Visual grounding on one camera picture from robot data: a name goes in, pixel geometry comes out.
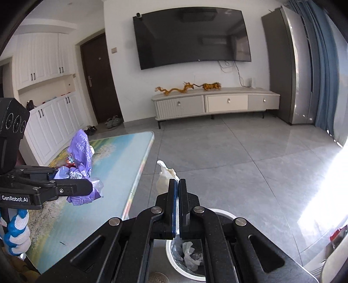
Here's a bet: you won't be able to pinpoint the white upper wall cabinet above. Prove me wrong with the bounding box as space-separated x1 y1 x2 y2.
14 33 74 90

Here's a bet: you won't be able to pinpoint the golden tiger figurine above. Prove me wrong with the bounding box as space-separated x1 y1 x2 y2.
201 83 221 91

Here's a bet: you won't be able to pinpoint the white tissue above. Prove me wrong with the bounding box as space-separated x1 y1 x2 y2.
156 160 179 195

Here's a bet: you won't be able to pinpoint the black shoes on floor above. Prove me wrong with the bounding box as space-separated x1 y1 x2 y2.
84 126 97 136

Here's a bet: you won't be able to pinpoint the dark brown entrance door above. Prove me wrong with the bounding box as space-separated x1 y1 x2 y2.
80 33 123 123

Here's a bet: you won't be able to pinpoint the cream low tv cabinet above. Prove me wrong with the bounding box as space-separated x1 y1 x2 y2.
152 87 280 123

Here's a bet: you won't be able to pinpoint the black bag on shelf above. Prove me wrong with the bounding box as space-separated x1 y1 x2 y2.
26 100 36 111

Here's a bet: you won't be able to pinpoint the white router on cabinet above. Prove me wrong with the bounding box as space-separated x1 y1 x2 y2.
249 78 256 88

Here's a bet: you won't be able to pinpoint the grey slippers at door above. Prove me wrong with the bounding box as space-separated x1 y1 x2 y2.
105 116 123 129

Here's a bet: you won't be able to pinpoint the purple snack wrapper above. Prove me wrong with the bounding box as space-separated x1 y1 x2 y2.
54 129 104 206

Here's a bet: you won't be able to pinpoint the large black wall television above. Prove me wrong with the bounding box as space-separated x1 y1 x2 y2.
133 7 251 70

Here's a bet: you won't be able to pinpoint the white lower shoe cabinet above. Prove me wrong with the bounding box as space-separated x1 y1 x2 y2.
19 91 88 166

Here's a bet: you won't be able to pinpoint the white round trash bin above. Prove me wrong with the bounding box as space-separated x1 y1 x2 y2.
165 208 238 282

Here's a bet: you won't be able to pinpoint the blue curtain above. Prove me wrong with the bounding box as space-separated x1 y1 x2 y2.
286 1 339 140

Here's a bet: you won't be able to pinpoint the landscape print table mat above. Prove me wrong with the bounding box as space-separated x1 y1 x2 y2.
27 131 155 273

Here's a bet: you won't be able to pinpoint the golden dragon figurine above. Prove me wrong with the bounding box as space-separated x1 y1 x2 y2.
155 82 194 96

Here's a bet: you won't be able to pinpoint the grey tall refrigerator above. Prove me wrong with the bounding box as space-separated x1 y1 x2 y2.
261 6 318 124

